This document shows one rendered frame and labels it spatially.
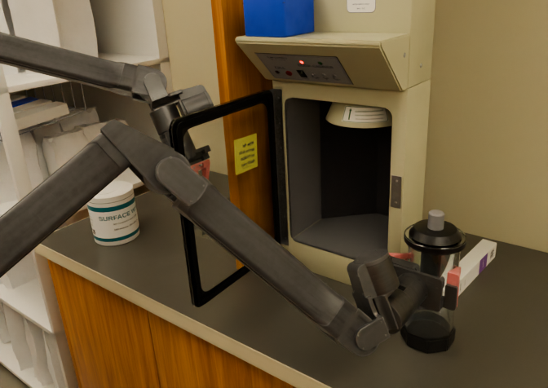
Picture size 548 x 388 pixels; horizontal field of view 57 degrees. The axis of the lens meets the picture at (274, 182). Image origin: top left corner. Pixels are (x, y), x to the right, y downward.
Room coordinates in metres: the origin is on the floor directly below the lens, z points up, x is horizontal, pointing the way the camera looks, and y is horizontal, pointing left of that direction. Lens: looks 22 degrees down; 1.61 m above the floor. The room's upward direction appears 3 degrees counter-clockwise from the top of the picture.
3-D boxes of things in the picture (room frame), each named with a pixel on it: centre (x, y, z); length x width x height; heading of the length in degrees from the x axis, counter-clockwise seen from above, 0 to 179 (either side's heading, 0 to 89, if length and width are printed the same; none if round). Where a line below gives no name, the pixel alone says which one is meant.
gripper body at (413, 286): (0.73, -0.22, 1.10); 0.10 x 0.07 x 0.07; 51
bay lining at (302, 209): (1.13, -0.21, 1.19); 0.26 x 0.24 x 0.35; 51
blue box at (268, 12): (1.05, -0.03, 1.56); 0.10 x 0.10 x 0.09; 51
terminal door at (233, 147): (1.00, 0.09, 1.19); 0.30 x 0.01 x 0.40; 143
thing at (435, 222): (0.82, -0.29, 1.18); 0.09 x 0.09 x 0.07
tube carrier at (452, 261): (0.82, -0.29, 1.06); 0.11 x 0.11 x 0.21
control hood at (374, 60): (0.99, -0.10, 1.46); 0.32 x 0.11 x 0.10; 51
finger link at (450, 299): (0.77, -0.29, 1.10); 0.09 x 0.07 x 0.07; 141
